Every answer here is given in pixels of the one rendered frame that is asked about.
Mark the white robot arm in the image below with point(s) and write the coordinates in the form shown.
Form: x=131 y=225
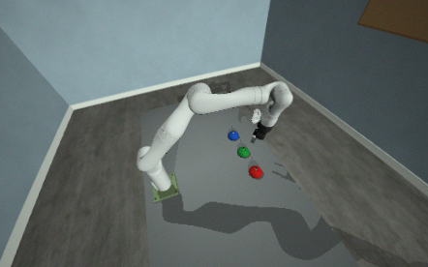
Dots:
x=200 y=100

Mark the blue bell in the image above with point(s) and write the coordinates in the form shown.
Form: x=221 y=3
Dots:
x=233 y=135

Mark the green dome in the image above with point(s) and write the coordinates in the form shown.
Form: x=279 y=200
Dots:
x=243 y=152

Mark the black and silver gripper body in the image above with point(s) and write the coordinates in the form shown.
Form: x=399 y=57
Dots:
x=264 y=125

